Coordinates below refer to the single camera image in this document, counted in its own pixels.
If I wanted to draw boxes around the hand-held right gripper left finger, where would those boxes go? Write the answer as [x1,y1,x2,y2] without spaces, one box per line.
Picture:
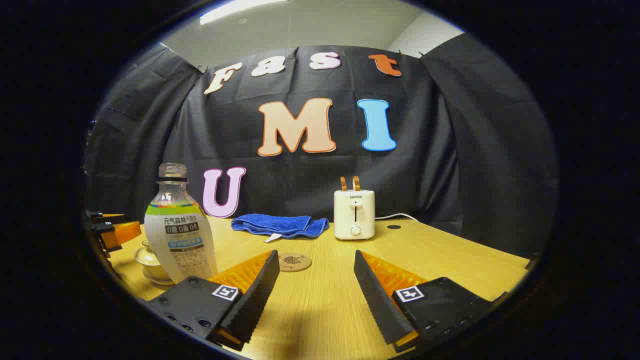
[147,250,281,352]

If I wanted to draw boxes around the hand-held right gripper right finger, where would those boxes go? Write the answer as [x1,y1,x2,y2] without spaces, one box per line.
[353,250,511,353]

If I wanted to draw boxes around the white teacup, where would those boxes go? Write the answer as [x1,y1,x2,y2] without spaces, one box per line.
[134,246,172,281]

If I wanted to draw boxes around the clear water bottle white label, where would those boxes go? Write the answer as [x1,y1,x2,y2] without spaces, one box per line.
[144,163,219,285]

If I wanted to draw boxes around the round brown coaster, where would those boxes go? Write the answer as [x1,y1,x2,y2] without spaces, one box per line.
[277,252,313,273]

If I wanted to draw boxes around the blue folded towel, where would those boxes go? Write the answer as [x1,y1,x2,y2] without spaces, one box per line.
[231,214,331,244]

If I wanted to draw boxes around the white toaster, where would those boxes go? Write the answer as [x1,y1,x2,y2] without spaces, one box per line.
[334,190,376,241]

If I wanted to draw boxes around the black backdrop cloth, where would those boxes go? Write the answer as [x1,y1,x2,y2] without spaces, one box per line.
[82,32,558,258]

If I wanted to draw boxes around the ceiling light panel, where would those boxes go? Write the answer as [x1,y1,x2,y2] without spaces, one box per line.
[199,0,291,26]

